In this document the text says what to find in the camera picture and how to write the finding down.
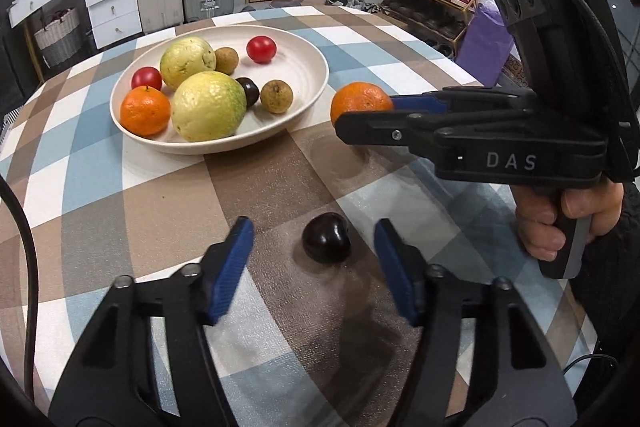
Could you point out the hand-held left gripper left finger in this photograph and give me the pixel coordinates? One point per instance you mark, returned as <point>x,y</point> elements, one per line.
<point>230,269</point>

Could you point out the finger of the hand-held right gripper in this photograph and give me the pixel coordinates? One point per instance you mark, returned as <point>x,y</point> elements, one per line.
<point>380,127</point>
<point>425,102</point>

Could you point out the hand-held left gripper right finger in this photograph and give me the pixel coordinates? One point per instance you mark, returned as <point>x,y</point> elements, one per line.
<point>397,274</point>

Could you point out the orange mandarin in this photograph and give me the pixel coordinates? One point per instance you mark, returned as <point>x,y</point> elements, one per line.
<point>145,110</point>
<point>361,101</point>

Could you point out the dark purple plum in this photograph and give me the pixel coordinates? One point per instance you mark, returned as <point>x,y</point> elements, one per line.
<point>326,238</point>

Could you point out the cream round plate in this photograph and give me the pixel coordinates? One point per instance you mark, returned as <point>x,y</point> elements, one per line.
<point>300,67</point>

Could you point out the brown longan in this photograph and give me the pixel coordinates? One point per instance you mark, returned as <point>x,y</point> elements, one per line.
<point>226,59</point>
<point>276,96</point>

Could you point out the red cherry tomato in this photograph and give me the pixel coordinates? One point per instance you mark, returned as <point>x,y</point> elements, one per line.
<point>261,49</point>
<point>146,79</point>

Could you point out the yellow green guava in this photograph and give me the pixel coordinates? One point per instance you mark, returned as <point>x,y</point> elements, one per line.
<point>208,107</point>
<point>187,62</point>

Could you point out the person's right forearm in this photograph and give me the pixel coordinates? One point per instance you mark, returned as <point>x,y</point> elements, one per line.
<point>612,297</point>

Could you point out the person's right hand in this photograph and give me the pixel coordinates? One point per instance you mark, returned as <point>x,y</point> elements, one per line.
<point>535,217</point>

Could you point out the patterned brown box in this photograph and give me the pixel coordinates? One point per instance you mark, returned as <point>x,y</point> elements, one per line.
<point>512,72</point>

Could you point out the purple bag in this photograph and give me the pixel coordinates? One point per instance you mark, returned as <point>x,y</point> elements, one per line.
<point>485,47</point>

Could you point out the patterned floor rug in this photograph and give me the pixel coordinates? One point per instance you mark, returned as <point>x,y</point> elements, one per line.
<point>7,122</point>

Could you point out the white drawer cabinet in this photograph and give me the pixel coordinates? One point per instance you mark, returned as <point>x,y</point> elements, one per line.
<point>112,9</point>

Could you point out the woven laundry basket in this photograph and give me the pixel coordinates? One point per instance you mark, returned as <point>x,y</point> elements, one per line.
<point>57,42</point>

